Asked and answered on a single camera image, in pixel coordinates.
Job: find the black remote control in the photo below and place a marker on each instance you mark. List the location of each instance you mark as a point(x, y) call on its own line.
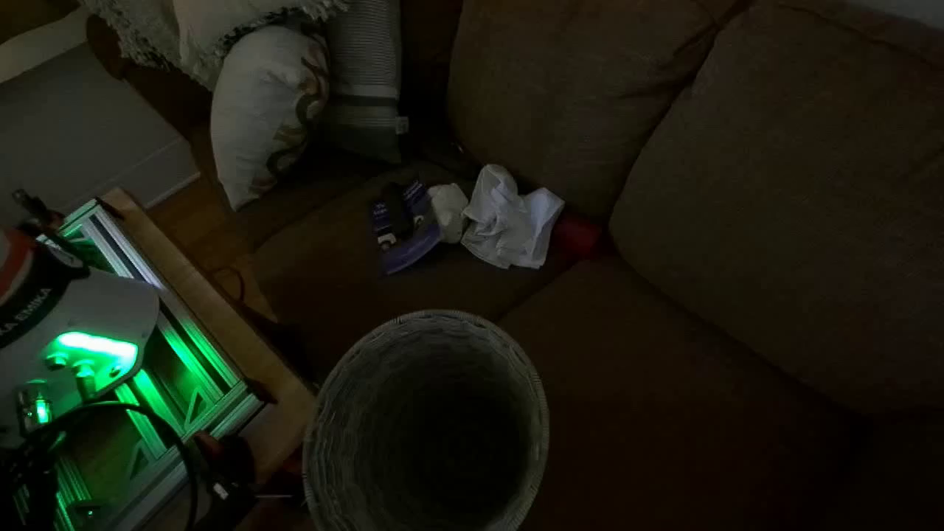
point(393, 212)

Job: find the white crumpled cloth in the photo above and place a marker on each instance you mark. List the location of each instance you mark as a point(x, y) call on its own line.
point(511, 221)

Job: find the brown sofa back cushion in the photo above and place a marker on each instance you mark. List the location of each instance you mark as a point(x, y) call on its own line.
point(571, 88)
point(807, 215)

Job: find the brown sofa seat cushion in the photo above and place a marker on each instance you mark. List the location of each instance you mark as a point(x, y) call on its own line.
point(667, 414)
point(334, 284)

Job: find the grey striped pillow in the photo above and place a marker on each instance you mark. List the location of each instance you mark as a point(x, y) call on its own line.
point(366, 60)

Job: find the small red object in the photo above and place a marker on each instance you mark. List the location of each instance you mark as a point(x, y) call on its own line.
point(581, 237)

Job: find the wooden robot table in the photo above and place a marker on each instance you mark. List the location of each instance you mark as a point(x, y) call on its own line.
point(211, 304)

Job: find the round woven basket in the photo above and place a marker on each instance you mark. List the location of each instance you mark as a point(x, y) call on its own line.
point(340, 442)

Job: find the white floral throw pillow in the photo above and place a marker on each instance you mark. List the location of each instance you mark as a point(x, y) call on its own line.
point(260, 107)

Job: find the aluminium frame with green light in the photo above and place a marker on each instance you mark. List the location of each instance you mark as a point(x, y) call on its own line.
point(196, 364)

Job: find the small white paper wad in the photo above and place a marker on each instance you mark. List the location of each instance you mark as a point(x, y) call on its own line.
point(446, 208)

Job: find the brown fabric sofa frame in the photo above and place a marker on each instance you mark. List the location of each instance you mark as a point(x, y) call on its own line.
point(193, 209)

